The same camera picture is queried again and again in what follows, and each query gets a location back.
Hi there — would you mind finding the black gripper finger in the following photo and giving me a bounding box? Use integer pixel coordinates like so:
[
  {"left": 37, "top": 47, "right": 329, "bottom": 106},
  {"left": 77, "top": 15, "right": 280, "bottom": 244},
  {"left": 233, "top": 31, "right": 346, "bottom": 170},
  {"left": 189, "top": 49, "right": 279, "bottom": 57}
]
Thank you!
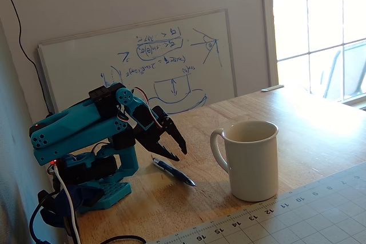
[
  {"left": 161, "top": 115, "right": 188, "bottom": 155},
  {"left": 148, "top": 140, "right": 181, "bottom": 162}
]

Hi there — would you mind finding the whiteboard with blue writing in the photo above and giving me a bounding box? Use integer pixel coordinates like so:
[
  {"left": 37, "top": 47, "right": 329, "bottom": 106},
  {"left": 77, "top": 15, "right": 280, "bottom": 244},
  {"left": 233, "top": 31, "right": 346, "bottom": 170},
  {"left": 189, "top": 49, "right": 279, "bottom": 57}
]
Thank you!
[{"left": 37, "top": 8, "right": 238, "bottom": 115}]

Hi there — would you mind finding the outdoor patio chair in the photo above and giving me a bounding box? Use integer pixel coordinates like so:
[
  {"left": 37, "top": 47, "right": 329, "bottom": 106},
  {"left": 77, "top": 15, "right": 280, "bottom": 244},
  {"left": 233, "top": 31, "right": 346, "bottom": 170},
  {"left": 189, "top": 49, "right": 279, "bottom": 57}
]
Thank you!
[{"left": 323, "top": 39, "right": 366, "bottom": 102}]

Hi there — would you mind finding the thin black wall cable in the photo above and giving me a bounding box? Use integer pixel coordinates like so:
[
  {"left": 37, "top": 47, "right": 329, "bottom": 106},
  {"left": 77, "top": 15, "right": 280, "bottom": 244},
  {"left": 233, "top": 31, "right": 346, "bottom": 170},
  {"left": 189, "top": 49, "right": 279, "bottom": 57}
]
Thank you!
[{"left": 3, "top": 0, "right": 54, "bottom": 115}]

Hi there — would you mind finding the grey gridded cutting mat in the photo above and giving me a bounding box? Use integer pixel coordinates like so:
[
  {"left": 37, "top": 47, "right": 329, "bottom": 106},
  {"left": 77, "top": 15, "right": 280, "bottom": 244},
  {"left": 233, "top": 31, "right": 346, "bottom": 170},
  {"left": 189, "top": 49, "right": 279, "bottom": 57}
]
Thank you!
[{"left": 148, "top": 161, "right": 366, "bottom": 244}]

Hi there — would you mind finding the black cable on table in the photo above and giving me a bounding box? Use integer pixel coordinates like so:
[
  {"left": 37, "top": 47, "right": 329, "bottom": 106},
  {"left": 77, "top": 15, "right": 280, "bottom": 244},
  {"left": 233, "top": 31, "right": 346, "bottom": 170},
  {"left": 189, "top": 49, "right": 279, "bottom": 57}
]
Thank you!
[{"left": 97, "top": 235, "right": 148, "bottom": 244}]

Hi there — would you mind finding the white usb cable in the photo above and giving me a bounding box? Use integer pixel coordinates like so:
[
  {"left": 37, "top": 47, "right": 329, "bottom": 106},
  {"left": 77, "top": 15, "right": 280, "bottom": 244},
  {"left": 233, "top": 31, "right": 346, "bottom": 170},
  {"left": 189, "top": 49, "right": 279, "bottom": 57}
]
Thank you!
[{"left": 53, "top": 166, "right": 82, "bottom": 244}]

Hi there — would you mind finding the cream ceramic mug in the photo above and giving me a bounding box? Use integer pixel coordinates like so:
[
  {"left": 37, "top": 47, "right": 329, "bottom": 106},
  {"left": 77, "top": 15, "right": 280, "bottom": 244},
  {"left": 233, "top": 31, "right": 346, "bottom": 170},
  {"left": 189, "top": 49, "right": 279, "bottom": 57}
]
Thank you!
[{"left": 209, "top": 120, "right": 280, "bottom": 202}]

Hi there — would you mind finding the dark blue cable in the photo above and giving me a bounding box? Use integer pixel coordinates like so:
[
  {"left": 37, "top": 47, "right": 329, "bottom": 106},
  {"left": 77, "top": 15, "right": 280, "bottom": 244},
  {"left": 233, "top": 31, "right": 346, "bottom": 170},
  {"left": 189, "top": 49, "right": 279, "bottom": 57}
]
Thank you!
[{"left": 29, "top": 197, "right": 48, "bottom": 244}]

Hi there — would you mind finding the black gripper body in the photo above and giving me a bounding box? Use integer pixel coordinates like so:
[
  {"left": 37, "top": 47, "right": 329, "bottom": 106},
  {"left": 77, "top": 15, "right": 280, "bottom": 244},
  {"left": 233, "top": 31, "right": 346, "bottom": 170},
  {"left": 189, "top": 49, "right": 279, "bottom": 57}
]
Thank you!
[{"left": 133, "top": 105, "right": 172, "bottom": 150}]

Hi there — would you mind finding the white flat strip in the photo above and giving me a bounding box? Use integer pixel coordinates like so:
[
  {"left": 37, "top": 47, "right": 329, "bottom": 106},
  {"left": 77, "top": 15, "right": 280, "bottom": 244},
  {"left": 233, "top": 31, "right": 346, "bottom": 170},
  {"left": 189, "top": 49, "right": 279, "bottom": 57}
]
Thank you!
[{"left": 261, "top": 84, "right": 284, "bottom": 92}]

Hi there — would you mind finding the dark blue table clamp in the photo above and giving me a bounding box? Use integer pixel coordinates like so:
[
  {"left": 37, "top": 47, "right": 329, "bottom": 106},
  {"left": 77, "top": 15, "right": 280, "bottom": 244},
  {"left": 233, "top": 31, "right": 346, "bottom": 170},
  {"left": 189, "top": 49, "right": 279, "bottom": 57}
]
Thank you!
[{"left": 38, "top": 185, "right": 104, "bottom": 229}]

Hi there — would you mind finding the blue and silver pen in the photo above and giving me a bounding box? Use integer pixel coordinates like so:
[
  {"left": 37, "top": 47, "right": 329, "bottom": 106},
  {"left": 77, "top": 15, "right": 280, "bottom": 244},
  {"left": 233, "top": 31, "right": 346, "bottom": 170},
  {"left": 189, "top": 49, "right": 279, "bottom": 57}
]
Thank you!
[{"left": 152, "top": 157, "right": 197, "bottom": 187}]

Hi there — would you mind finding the white framed window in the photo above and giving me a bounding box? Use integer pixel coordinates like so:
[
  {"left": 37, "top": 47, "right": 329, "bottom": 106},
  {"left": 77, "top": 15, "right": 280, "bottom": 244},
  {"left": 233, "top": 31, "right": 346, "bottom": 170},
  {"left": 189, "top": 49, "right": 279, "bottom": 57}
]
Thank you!
[{"left": 268, "top": 0, "right": 366, "bottom": 110}]

